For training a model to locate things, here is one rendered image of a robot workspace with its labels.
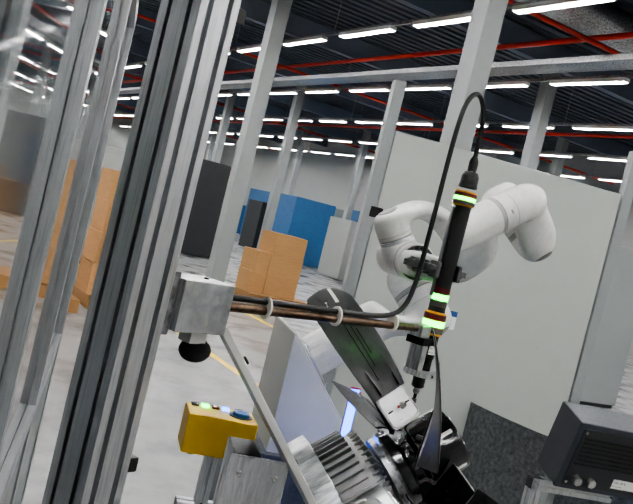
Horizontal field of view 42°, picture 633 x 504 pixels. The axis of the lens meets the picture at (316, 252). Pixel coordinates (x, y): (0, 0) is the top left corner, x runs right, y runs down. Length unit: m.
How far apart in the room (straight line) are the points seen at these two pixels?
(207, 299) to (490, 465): 2.62
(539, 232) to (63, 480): 1.35
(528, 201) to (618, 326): 10.26
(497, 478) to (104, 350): 2.69
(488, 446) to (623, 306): 8.70
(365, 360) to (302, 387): 0.68
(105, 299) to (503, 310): 2.79
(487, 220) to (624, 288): 10.27
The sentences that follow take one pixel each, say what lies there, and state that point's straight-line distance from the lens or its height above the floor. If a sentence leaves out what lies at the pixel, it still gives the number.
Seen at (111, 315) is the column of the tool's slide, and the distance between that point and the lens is 1.05.
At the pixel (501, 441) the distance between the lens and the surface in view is 3.57.
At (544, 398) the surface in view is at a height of 1.03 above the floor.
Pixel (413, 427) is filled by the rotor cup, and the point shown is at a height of 1.23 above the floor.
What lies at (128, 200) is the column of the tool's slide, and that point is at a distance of 1.06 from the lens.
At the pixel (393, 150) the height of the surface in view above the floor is 1.92.
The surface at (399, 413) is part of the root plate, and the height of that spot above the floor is 1.24.
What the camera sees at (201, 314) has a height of 1.39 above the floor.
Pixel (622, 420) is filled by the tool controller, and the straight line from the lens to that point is 2.29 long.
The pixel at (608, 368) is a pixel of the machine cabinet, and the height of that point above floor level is 0.56.
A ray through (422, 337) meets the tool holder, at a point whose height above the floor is 1.38.
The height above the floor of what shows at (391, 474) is 1.15.
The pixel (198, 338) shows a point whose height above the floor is 1.35.
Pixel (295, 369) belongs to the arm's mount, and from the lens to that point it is 2.19.
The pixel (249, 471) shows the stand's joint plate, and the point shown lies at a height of 1.13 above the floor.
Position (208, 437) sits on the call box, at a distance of 1.89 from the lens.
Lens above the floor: 1.54
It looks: 2 degrees down
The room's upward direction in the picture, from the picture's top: 14 degrees clockwise
